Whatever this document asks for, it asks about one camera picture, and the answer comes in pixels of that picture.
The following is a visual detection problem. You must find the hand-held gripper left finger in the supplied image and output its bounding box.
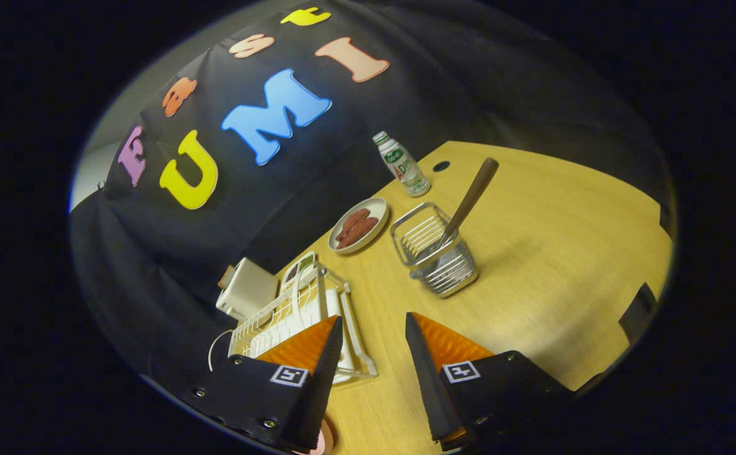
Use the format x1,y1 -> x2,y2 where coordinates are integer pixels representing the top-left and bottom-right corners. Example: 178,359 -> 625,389
181,316 -> 344,452

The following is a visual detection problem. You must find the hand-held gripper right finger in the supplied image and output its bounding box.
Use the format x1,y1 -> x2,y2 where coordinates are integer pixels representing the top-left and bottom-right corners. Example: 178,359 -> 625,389
405,312 -> 576,451

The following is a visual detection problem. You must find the pink plate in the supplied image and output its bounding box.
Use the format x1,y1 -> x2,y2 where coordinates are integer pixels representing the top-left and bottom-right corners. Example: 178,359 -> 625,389
298,417 -> 336,455

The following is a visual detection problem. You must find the white wire dish rack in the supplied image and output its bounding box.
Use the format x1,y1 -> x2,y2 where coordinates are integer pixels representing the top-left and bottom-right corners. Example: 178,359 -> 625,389
208,252 -> 379,385

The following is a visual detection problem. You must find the metal wire basket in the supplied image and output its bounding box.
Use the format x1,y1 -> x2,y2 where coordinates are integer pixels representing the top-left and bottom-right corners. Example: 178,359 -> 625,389
390,202 -> 479,298

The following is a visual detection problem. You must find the wooden handled spoon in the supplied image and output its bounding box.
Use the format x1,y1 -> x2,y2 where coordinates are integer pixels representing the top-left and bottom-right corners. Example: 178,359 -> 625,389
438,157 -> 500,250

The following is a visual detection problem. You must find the beige plate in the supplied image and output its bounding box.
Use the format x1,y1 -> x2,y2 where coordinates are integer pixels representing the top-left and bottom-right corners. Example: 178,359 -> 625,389
328,197 -> 389,255

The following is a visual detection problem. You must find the white toaster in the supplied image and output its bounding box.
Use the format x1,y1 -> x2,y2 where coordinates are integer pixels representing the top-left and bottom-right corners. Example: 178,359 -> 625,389
216,257 -> 279,323

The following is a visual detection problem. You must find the brown meat piece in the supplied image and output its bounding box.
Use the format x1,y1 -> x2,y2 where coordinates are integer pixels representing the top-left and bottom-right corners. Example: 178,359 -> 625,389
338,217 -> 379,249
336,209 -> 371,242

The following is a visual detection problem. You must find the black backdrop cloth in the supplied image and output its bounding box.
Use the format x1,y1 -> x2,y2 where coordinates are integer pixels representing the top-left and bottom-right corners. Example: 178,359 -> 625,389
70,0 -> 675,405

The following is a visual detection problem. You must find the white green drink bottle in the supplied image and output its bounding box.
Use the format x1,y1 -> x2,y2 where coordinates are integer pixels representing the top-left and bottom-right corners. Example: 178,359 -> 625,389
372,131 -> 431,198

